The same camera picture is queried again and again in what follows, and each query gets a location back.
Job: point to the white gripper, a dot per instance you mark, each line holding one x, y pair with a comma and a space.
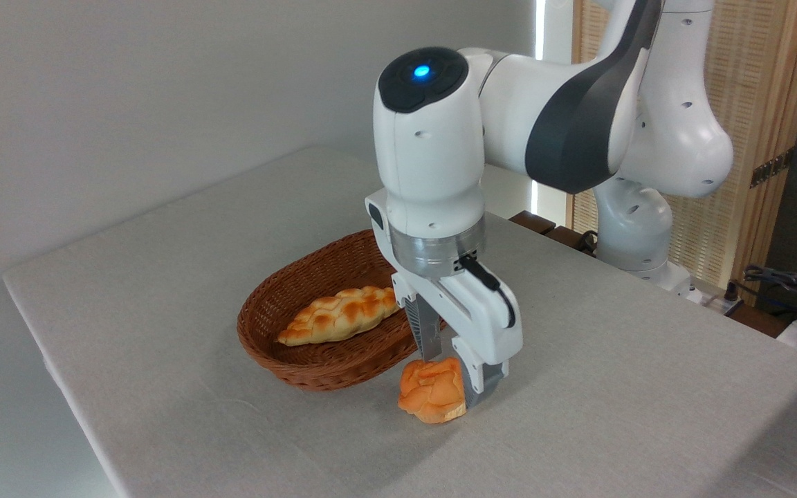
474, 311

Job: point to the round muffin bread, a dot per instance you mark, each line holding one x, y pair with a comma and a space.
433, 391

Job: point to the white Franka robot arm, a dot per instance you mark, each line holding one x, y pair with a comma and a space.
433, 159

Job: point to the long braided bread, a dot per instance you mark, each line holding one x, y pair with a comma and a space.
340, 315

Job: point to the brown oval wicker basket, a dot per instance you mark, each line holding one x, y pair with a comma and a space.
329, 366

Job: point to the white power strip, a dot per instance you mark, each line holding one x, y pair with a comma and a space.
710, 297

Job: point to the dark metal screen hinge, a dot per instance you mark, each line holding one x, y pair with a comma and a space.
772, 167

